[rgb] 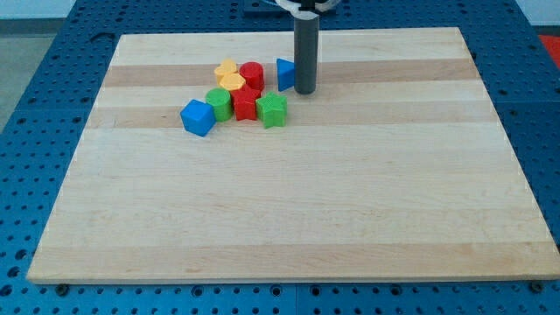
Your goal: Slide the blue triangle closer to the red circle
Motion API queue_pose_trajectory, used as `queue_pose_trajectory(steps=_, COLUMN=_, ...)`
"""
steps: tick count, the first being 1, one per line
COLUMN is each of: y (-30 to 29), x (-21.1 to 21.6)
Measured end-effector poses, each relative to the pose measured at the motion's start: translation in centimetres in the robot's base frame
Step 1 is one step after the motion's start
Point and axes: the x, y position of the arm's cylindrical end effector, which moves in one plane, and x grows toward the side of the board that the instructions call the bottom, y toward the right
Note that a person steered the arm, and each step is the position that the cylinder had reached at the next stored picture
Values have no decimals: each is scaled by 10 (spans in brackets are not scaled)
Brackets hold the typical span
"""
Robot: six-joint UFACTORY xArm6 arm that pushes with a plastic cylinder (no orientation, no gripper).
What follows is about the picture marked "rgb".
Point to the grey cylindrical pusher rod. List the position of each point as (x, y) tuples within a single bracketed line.
[(306, 43)]

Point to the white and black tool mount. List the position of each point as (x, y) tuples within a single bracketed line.
[(306, 9)]

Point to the blue triangle block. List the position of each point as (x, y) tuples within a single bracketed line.
[(285, 74)]

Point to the red cylinder block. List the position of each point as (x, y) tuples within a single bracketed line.
[(253, 74)]

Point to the green star block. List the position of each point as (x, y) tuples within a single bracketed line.
[(272, 110)]

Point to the yellow hexagon block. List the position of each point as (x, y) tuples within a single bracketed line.
[(232, 81)]

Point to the yellow heart block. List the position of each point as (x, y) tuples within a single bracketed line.
[(227, 66)]

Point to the red star block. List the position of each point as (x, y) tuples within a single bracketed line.
[(244, 102)]

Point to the green cylinder block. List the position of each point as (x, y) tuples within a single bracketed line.
[(220, 100)]

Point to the blue cube block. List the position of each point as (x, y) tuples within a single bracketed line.
[(198, 117)]

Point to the wooden board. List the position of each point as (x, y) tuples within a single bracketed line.
[(396, 169)]

